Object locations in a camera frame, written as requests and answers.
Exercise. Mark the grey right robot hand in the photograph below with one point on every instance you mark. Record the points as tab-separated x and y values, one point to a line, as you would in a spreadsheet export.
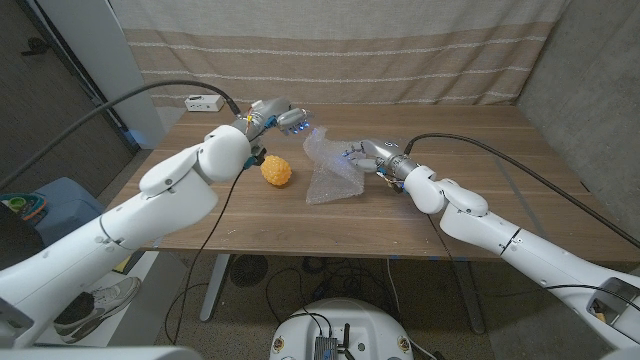
385	155

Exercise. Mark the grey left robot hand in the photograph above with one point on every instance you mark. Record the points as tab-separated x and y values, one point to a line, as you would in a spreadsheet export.
270	112

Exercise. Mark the clear bubble wrap sheet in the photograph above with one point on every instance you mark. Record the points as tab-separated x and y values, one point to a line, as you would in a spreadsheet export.
332	180

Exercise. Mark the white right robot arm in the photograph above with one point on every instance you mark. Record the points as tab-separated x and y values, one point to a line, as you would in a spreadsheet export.
500	235

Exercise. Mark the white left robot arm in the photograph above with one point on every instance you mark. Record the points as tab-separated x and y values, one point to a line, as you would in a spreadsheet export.
125	220

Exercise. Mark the bumpy orange fruit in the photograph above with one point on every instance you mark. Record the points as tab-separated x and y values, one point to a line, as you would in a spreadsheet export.
276	171

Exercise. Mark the white power strip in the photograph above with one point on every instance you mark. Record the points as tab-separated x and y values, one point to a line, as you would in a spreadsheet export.
204	103

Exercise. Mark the beige striped curtain backdrop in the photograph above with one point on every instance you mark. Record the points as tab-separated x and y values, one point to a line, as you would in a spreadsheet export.
325	60

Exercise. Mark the round black floor fan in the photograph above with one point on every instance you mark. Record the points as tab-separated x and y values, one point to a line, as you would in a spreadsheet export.
249	271

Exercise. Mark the grey table leg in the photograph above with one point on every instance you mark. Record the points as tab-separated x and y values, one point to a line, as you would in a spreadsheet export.
470	300

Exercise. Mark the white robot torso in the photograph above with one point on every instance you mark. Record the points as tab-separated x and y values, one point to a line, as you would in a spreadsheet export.
370	325

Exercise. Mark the white table leg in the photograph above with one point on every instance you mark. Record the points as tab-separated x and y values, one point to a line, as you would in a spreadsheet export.
214	290

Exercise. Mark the small grey electronics box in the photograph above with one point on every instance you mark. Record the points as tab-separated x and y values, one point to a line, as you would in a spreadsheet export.
325	348

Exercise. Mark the yellow black foot pedal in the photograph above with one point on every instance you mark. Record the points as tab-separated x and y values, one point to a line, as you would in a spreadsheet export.
122	265

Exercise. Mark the grey white sneaker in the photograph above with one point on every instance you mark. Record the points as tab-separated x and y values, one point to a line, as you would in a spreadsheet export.
100	305

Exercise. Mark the colourful toy bowl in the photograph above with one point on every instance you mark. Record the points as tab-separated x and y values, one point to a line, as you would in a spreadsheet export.
22	207

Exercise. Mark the person in dark clothing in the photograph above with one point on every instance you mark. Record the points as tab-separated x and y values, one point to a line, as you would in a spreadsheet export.
17	240

